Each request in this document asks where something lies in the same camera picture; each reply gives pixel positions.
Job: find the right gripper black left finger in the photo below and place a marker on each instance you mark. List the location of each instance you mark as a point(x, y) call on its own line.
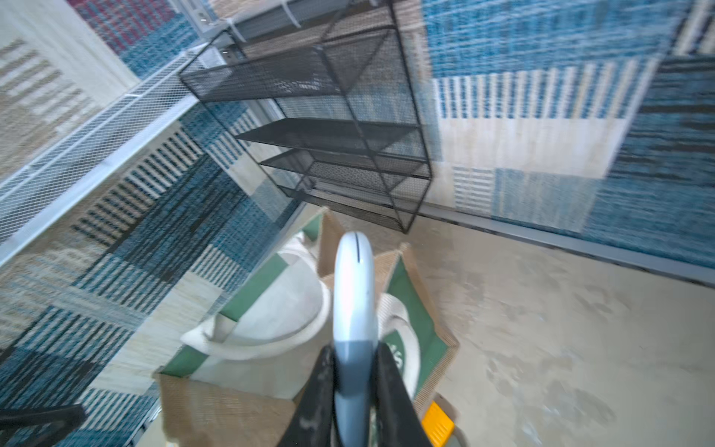
point(312, 422)

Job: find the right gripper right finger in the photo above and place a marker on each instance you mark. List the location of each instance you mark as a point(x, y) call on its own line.
point(396, 419)

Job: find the green Christmas burlap tote bag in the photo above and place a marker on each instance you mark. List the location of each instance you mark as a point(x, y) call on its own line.
point(241, 373)

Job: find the grey blue utility knife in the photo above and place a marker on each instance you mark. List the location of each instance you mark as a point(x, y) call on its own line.
point(355, 336)

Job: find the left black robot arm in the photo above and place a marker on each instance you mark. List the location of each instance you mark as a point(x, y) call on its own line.
point(42, 426)

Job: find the yellow utility knife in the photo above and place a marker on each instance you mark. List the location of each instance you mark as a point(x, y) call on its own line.
point(437, 425)

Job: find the black wire mesh shelf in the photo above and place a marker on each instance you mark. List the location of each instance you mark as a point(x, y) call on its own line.
point(337, 121)

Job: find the white wire mesh basket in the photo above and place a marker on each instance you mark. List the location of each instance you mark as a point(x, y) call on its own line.
point(40, 193)

